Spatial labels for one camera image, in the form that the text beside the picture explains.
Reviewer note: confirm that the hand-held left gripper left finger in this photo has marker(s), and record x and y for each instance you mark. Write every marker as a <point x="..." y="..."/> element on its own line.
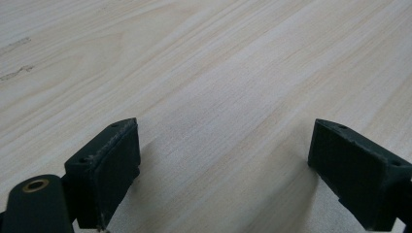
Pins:
<point x="103" y="174"/>

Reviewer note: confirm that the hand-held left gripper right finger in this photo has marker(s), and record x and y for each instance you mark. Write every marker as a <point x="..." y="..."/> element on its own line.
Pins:
<point x="359" y="168"/>

